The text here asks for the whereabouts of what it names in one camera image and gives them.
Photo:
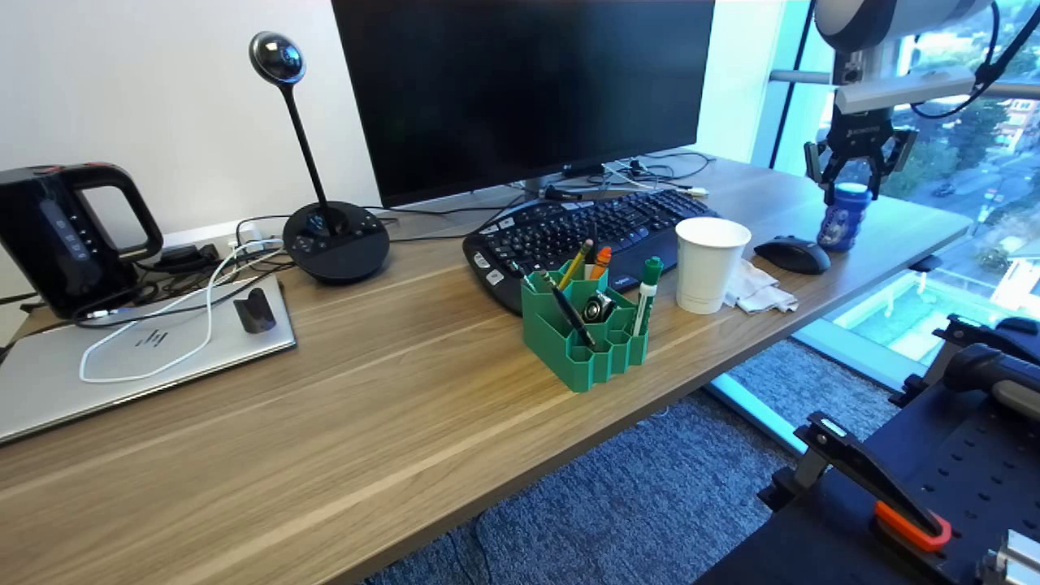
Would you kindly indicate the white crumpled tissue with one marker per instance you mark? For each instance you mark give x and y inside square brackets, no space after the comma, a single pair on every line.
[764,292]

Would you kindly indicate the orange marker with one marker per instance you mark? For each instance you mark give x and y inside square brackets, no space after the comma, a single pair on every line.
[598,265]

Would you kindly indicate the black desk bracket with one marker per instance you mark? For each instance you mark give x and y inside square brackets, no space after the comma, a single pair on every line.
[926,265]

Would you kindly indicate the white paper cup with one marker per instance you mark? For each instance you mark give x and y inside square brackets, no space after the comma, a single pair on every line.
[711,269]

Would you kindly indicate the silver aluminium profile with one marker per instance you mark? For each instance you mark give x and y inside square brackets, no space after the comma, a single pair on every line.
[1011,558]

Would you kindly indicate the black electric kettle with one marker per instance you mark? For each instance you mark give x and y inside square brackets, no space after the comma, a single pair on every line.
[43,243]

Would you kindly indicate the black computer monitor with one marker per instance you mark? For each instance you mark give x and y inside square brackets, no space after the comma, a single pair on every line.
[522,85]

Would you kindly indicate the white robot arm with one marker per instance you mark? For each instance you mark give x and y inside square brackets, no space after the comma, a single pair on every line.
[897,19]

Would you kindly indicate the green marker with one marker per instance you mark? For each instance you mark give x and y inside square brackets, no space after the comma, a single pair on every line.
[647,288]

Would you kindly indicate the black webcam on stand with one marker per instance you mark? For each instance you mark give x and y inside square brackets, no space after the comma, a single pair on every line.
[336,243]

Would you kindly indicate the black computer keyboard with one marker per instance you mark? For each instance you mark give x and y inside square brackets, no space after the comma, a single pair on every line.
[563,233]

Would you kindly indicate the black pen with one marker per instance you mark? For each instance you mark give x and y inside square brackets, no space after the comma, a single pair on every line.
[571,312]

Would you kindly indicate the yellow pencil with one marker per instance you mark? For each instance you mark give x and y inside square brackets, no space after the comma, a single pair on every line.
[578,265]

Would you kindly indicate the black perforated platform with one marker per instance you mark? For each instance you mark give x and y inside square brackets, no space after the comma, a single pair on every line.
[962,467]

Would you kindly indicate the black computer mouse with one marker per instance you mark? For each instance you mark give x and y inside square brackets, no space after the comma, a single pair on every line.
[795,253]

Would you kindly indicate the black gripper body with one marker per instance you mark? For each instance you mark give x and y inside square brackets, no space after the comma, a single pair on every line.
[866,135]

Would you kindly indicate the silver closed laptop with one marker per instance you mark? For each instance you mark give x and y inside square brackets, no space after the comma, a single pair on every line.
[65,384]

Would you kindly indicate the black mounting clamp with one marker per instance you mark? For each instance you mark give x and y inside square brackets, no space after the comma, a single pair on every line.
[992,363]

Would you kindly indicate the grey window rail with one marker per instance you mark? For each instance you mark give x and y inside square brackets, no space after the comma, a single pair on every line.
[801,75]

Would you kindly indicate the white power adapter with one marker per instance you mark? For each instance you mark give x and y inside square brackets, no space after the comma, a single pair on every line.
[263,236]

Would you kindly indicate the blue gum bottle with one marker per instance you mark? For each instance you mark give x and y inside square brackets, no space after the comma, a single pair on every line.
[843,222]

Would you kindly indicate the small black adapter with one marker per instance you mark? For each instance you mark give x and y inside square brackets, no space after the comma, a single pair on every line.
[254,311]

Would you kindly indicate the green plastic pen holder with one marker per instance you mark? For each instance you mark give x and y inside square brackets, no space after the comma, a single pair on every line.
[575,352]

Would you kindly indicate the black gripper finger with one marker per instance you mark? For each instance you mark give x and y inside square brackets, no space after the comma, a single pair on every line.
[828,166]
[897,163]

